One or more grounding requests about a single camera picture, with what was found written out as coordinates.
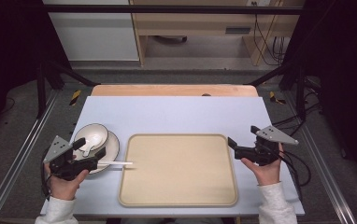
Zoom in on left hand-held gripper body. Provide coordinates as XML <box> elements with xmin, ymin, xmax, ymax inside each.
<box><xmin>43</xmin><ymin>135</ymin><xmax>100</xmax><ymax>181</ymax></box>

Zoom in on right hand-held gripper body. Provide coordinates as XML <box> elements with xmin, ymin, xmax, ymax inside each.
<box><xmin>234</xmin><ymin>125</ymin><xmax>300</xmax><ymax>167</ymax></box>

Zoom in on person's right hand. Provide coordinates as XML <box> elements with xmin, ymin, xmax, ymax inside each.
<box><xmin>240</xmin><ymin>143</ymin><xmax>284</xmax><ymax>187</ymax></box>

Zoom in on person's left hand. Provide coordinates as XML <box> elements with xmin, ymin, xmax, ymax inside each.
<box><xmin>44</xmin><ymin>155</ymin><xmax>90</xmax><ymax>202</ymax></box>

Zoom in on white ceramic spoon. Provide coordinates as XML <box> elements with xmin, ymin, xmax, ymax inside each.
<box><xmin>81</xmin><ymin>134</ymin><xmax>102</xmax><ymax>158</ymax></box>

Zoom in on white plate with dark rim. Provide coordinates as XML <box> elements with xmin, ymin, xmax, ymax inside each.
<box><xmin>73</xmin><ymin>130</ymin><xmax>121</xmax><ymax>175</ymax></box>

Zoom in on white bowl with dark rim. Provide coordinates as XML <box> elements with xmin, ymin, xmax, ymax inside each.
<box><xmin>73</xmin><ymin>122</ymin><xmax>109</xmax><ymax>153</ymax></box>

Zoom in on yellow black hazard tape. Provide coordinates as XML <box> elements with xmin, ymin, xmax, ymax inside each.
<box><xmin>268</xmin><ymin>91</ymin><xmax>287</xmax><ymax>105</ymax></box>
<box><xmin>69</xmin><ymin>89</ymin><xmax>83</xmax><ymax>107</ymax></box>

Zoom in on black metal stand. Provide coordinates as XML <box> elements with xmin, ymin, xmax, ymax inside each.
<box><xmin>244</xmin><ymin>58</ymin><xmax>309</xmax><ymax>123</ymax></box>
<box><xmin>36</xmin><ymin>58</ymin><xmax>102</xmax><ymax>119</ymax></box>

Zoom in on beige rectangular tray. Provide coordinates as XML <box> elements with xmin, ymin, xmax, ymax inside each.
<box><xmin>118</xmin><ymin>133</ymin><xmax>239</xmax><ymax>208</ymax></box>

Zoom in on pale blue table mat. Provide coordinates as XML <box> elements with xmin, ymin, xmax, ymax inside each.
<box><xmin>40</xmin><ymin>95</ymin><xmax>306</xmax><ymax>217</ymax></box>

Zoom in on wooden table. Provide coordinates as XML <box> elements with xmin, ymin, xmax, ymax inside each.
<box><xmin>91</xmin><ymin>83</ymin><xmax>260</xmax><ymax>98</ymax></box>

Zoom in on dark curtain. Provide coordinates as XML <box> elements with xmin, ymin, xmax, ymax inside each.
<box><xmin>0</xmin><ymin>0</ymin><xmax>72</xmax><ymax>143</ymax></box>
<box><xmin>278</xmin><ymin>0</ymin><xmax>357</xmax><ymax>191</ymax></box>

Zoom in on white cabinet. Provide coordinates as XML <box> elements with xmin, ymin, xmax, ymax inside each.
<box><xmin>41</xmin><ymin>0</ymin><xmax>140</xmax><ymax>63</ymax></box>

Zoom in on light wooden desk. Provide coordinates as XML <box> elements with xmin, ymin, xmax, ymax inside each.
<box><xmin>129</xmin><ymin>0</ymin><xmax>306</xmax><ymax>67</ymax></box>

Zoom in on black floor cables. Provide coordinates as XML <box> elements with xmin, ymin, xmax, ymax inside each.
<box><xmin>271</xmin><ymin>77</ymin><xmax>321</xmax><ymax>138</ymax></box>

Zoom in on right hand-held gripper cable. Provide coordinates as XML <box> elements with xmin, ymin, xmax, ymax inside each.
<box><xmin>278</xmin><ymin>150</ymin><xmax>312</xmax><ymax>202</ymax></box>

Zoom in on aluminium rail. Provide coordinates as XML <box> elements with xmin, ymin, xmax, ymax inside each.
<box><xmin>0</xmin><ymin>89</ymin><xmax>60</xmax><ymax>224</ymax></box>
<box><xmin>282</xmin><ymin>91</ymin><xmax>357</xmax><ymax>224</ymax></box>

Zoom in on black hanging cables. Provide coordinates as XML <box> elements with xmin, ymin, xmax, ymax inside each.
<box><xmin>253</xmin><ymin>13</ymin><xmax>287</xmax><ymax>67</ymax></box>

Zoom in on black horizontal frame bar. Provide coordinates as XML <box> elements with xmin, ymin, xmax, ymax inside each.
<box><xmin>41</xmin><ymin>4</ymin><xmax>304</xmax><ymax>16</ymax></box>

